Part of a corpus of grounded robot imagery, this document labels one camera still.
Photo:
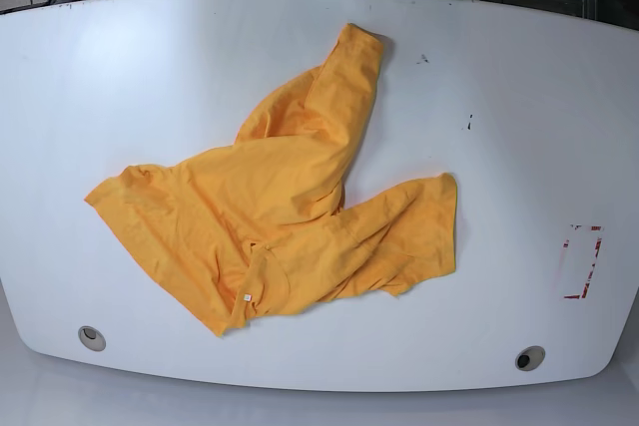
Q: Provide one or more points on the right table cable grommet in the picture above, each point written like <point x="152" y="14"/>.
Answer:
<point x="530" y="358"/>

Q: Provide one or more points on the yellow t-shirt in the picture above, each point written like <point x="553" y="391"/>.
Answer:
<point x="259" y="227"/>

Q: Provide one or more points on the table cable grommet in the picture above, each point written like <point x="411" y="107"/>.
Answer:
<point x="92" y="338"/>
<point x="530" y="358"/>

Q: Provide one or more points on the red tape marking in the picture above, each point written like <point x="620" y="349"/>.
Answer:
<point x="580" y="252"/>

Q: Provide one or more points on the left table cable grommet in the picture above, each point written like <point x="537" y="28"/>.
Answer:
<point x="92" y="338"/>

